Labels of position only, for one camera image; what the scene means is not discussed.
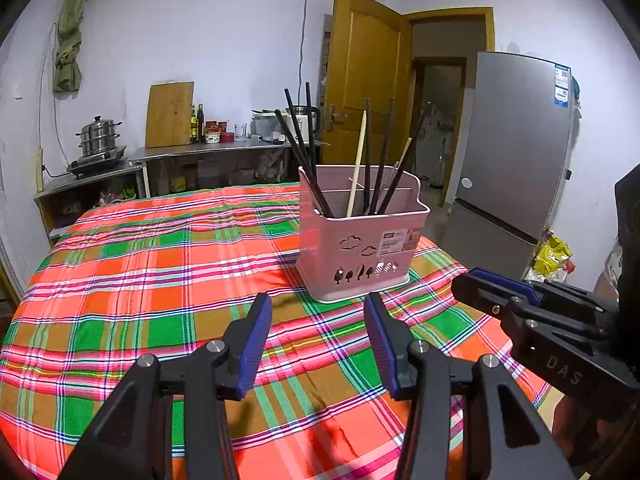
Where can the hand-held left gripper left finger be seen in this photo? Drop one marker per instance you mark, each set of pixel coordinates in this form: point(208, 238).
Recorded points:
point(255, 345)

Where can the black induction stove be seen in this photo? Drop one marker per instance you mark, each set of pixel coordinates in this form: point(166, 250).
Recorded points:
point(97, 163)

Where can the dark sauce bottle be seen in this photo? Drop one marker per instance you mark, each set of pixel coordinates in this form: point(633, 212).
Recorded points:
point(200, 125)

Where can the wooden cutting board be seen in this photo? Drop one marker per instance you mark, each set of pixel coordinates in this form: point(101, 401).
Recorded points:
point(170, 115)

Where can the pink plastic utensil holder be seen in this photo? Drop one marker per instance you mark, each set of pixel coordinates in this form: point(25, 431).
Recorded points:
point(330, 250)

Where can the yellow oil bottle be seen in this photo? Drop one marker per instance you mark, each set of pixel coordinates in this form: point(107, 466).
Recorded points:
point(193, 127)

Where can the white electric kettle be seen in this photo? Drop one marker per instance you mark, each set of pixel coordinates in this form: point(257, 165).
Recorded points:
point(304, 120)

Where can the white rice cooker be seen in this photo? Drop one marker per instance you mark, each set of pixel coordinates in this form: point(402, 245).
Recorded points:
point(265, 127)

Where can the person's dark clothing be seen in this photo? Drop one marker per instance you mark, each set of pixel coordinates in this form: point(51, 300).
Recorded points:
point(630, 235)

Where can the steel steamer pot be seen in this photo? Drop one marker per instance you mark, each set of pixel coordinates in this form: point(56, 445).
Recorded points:
point(100, 135)

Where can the red lidded jars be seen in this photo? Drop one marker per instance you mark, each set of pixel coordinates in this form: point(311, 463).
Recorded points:
point(215, 132)

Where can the person's right hand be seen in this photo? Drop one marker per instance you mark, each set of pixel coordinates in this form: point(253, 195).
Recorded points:
point(585, 430)

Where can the grey refrigerator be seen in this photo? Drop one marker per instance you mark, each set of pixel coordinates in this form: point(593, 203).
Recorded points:
point(510, 160)

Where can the yellow door frame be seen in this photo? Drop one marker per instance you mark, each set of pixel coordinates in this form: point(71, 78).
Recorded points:
point(450, 14)

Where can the green hanging cloth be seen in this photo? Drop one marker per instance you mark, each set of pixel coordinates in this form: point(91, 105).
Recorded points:
point(70, 45)

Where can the plaid tablecloth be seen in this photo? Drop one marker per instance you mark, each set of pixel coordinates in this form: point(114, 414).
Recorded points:
point(150, 285)

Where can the black chopstick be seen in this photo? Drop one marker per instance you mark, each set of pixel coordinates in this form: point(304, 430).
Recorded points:
point(310, 125)
point(301, 135)
point(385, 150)
point(300, 157)
point(368, 160)

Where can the clear glass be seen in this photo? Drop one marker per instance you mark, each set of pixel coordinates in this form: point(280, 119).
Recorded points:
point(240, 131)

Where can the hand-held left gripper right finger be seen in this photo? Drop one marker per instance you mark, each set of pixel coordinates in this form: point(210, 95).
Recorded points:
point(382, 345)

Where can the low steel shelf unit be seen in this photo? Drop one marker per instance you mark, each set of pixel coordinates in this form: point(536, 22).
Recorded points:
point(90, 180)

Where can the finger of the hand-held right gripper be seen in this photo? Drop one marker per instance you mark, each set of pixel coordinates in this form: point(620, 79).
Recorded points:
point(505, 282)
point(485, 297)

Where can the yellow wooden door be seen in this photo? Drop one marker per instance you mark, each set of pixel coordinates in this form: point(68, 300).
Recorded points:
point(365, 60)

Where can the yellow plastic bag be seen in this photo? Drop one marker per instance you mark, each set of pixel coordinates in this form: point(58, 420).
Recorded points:
point(552, 257)

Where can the stainless steel counter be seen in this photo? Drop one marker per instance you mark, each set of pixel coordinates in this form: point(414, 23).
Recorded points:
point(200, 149)

